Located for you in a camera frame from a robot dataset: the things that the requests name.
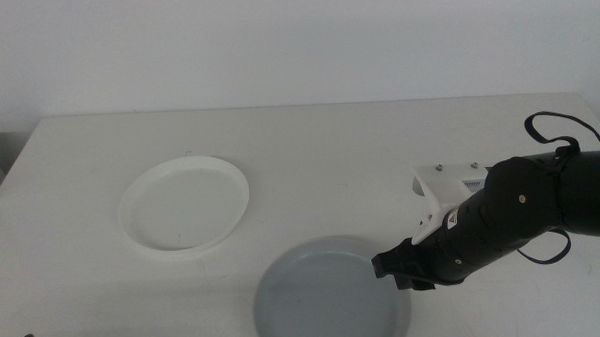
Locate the white shallow bowl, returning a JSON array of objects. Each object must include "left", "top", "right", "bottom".
[{"left": 117, "top": 153, "right": 253, "bottom": 256}]

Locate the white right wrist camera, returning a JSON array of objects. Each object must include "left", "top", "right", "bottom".
[{"left": 410, "top": 161, "right": 494, "bottom": 246}]

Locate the grey shallow bowl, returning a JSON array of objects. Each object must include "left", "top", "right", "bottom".
[{"left": 250, "top": 233, "right": 413, "bottom": 337}]

